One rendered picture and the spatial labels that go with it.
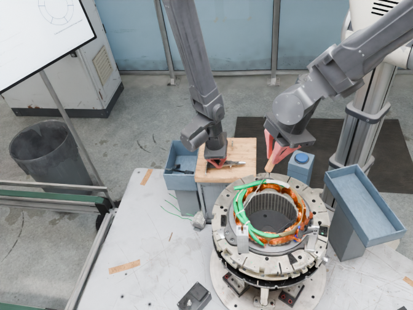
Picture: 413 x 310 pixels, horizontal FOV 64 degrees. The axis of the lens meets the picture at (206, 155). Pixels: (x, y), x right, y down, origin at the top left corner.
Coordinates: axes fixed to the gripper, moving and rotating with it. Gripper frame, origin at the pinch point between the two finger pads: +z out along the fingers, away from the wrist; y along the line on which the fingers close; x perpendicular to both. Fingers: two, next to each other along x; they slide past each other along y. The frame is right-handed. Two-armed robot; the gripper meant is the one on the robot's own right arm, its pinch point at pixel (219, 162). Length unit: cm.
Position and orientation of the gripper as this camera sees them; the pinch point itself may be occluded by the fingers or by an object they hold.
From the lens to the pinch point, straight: 108.1
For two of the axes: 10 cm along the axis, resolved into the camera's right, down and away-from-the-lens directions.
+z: 1.6, 6.6, 7.3
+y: -0.9, 7.5, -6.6
